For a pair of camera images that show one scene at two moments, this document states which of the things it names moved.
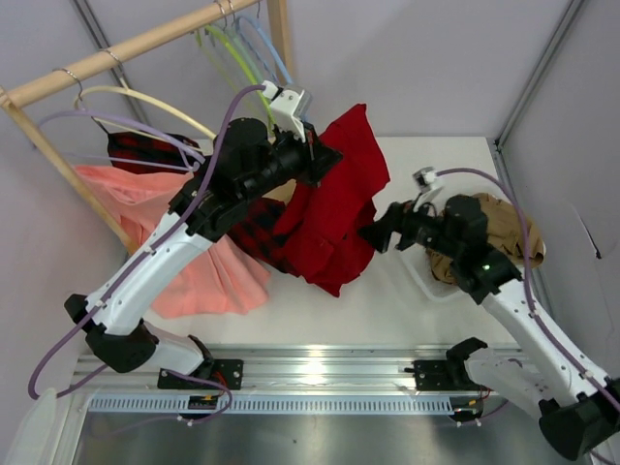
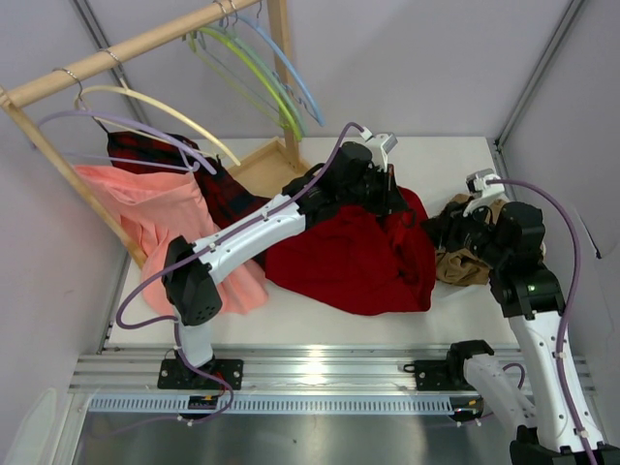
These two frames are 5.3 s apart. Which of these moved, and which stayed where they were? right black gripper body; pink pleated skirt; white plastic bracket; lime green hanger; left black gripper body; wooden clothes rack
Moved: left black gripper body; right black gripper body; white plastic bracket; lime green hanger
Stayed: wooden clothes rack; pink pleated skirt
